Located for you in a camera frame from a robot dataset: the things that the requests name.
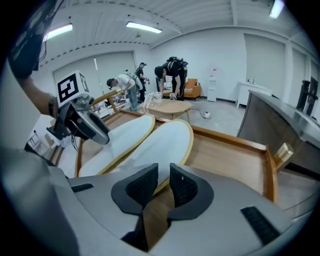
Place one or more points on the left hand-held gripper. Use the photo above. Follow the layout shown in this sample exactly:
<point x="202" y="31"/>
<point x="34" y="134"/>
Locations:
<point x="70" y="90"/>

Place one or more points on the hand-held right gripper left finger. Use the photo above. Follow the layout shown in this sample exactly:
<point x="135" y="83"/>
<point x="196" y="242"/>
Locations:
<point x="105" y="197"/>

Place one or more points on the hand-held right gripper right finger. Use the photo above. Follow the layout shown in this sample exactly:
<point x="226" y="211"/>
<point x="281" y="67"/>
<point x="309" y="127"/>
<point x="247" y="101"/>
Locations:
<point x="225" y="215"/>

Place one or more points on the white tan-edged slipper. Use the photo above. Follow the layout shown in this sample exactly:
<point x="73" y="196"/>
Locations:
<point x="130" y="135"/>

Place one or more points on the white shoe insole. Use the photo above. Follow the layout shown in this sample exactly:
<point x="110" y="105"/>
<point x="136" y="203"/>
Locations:
<point x="165" y="142"/>

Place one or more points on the person's left forearm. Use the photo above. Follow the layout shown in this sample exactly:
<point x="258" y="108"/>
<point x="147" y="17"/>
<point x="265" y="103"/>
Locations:
<point x="37" y="92"/>

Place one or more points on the silver wristwatch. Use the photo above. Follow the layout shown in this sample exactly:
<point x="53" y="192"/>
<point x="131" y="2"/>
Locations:
<point x="53" y="106"/>

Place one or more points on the wooden shoe rack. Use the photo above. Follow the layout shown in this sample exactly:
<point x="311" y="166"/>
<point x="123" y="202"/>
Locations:
<point x="225" y="160"/>

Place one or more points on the oval wooden coffee table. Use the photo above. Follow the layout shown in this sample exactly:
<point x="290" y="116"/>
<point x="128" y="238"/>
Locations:
<point x="170" y="107"/>

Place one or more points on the dark wooden vanity cabinet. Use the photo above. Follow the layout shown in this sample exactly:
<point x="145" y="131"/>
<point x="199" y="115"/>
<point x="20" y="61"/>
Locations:
<point x="270" y="125"/>

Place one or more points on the small white power adapter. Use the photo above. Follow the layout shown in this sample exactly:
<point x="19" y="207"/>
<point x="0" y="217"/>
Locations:
<point x="206" y="114"/>

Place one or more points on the long ceiling light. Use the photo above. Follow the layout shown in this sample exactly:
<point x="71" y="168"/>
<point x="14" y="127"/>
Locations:
<point x="58" y="31"/>
<point x="143" y="27"/>
<point x="276" y="8"/>

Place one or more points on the orange sofa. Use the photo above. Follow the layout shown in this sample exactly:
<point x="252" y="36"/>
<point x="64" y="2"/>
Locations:
<point x="193" y="87"/>

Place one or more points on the person's black floral shirt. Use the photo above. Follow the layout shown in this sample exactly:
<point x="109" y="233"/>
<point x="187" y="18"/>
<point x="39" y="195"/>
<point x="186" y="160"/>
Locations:
<point x="27" y="45"/>

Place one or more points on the white water dispenser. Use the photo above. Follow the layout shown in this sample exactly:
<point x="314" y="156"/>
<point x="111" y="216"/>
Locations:
<point x="212" y="87"/>

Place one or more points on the white cabinet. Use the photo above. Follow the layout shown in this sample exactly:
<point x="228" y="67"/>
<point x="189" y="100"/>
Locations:
<point x="252" y="92"/>

